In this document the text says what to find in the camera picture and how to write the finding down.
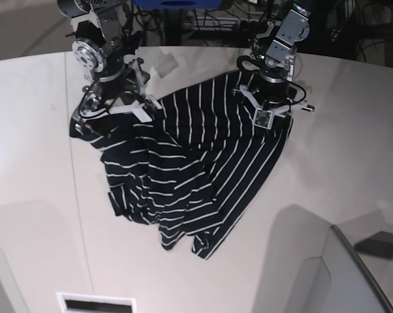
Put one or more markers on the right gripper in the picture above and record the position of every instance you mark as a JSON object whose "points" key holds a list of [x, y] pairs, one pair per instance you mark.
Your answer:
{"points": [[118, 79]]}

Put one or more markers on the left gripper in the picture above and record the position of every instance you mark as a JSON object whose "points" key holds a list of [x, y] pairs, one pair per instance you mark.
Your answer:
{"points": [[269, 87]]}

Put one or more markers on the navy white striped t-shirt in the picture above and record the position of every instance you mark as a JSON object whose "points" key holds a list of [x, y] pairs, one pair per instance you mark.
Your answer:
{"points": [[195, 168]]}

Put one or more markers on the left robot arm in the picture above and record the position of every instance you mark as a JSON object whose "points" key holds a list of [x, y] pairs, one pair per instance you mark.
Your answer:
{"points": [[273, 48]]}

